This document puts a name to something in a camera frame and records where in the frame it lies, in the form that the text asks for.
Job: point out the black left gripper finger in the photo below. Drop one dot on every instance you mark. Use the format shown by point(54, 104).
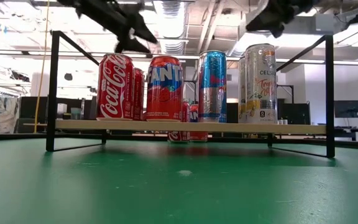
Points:
point(141, 31)
point(129, 46)

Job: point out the silver ceiling duct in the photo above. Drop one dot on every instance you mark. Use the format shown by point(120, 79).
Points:
point(171, 21)

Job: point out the wooden shelf black metal frame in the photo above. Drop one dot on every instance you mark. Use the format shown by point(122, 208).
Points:
point(228, 127)

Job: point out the Star Wars Coca-Cola can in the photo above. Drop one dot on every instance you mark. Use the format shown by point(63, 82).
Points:
point(115, 90)

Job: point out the white Celsius can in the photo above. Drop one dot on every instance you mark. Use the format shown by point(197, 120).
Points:
point(242, 93)
point(261, 87)

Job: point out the black desk monitor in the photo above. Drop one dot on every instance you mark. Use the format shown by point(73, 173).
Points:
point(33, 107)

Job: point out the green table mat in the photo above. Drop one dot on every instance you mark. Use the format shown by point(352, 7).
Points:
point(73, 186)

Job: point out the red Coca-Cola can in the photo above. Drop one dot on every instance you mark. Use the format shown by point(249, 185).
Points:
point(138, 96)
point(179, 137)

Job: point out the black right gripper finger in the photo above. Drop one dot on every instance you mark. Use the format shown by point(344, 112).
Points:
point(278, 30)
point(259, 23)

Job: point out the black monitor on arm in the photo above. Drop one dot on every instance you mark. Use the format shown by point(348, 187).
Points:
point(350, 109)

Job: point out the blue silver Red Bull can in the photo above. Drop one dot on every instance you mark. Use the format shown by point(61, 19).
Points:
point(212, 87)

